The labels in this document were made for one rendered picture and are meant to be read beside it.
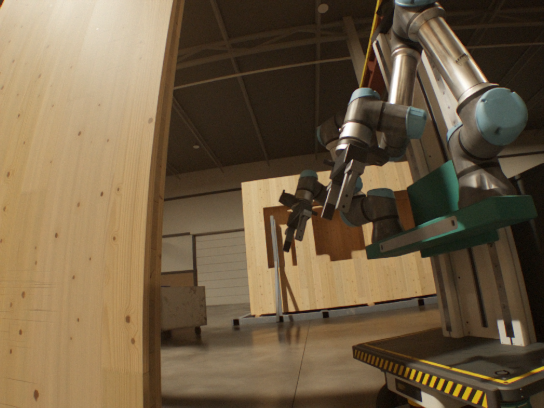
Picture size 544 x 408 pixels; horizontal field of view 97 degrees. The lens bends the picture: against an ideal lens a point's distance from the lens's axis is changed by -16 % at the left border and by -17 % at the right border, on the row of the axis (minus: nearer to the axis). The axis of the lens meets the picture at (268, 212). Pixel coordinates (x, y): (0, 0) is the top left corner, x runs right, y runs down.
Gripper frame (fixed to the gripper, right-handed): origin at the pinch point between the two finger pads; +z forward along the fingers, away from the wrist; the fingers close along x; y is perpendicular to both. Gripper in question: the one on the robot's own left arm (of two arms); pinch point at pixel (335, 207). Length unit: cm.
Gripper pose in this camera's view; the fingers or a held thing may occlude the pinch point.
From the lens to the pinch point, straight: 67.8
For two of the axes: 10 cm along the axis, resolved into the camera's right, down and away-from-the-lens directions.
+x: 0.5, -1.5, -9.9
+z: -3.2, 9.3, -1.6
